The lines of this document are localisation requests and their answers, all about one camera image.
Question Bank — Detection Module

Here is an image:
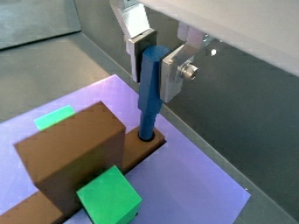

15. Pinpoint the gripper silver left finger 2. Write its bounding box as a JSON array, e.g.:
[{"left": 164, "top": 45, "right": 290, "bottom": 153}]
[{"left": 110, "top": 0, "right": 156, "bottom": 82}]

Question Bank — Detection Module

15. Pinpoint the purple base block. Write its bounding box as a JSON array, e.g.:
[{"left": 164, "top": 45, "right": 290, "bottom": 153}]
[{"left": 0, "top": 75, "right": 250, "bottom": 224}]

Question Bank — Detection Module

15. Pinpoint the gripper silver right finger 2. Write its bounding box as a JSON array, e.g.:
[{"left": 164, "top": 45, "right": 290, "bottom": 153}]
[{"left": 160, "top": 22, "right": 214, "bottom": 102}]

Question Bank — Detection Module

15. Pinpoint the green block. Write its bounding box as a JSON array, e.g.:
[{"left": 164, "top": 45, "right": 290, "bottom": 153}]
[{"left": 35, "top": 106, "right": 142, "bottom": 224}]

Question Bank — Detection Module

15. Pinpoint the blue stepped peg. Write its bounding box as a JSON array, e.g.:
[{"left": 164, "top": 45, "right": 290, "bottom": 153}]
[{"left": 138, "top": 45, "right": 170, "bottom": 142}]

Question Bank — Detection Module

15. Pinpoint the brown L-shaped holder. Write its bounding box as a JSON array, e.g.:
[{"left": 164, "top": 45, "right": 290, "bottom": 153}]
[{"left": 0, "top": 102, "right": 164, "bottom": 224}]

